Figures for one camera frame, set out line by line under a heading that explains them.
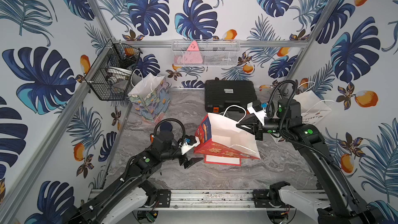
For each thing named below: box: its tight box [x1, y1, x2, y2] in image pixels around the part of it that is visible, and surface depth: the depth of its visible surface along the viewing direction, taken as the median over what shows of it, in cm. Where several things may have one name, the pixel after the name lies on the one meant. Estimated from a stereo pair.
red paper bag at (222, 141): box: [193, 112, 261, 167], surface depth 66 cm
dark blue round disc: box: [159, 121, 173, 132], surface depth 102 cm
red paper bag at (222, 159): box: [203, 154, 242, 167], surface depth 87 cm
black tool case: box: [204, 77, 258, 113], surface depth 118 cm
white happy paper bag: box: [292, 81, 335, 125], surface depth 83 cm
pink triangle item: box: [183, 40, 204, 64], surface depth 92 cm
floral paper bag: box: [127, 68, 172, 124], surface depth 93 cm
